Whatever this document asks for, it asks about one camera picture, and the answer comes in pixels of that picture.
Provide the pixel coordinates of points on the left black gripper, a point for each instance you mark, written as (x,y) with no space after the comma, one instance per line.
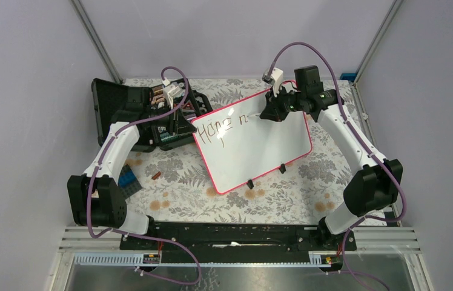
(179,125)

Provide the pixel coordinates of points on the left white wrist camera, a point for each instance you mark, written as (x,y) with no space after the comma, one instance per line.
(171,90)

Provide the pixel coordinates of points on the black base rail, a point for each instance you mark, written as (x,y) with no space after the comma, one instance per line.
(237,243)

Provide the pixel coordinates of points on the black poker chip case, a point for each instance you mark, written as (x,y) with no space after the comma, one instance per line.
(121,103)

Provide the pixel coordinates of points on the floral patterned table mat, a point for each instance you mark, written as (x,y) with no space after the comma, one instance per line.
(311,187)

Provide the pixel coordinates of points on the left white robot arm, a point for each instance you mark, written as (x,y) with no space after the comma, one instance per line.
(94,195)

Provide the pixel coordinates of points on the blue corner bracket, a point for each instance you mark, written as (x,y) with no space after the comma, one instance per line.
(348,77)

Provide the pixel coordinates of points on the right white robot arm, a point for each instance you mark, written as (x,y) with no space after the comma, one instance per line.
(375,180)

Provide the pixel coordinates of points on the pink framed whiteboard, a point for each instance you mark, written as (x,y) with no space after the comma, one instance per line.
(236,148)

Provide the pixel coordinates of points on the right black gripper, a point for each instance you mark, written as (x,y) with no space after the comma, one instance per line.
(272,111)

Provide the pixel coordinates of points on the brown marker cap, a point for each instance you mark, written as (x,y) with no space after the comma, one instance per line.
(156,176)

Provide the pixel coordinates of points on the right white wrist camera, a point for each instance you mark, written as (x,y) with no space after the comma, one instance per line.
(273,77)

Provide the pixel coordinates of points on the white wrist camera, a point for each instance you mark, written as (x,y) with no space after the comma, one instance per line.
(171,90)
(273,77)

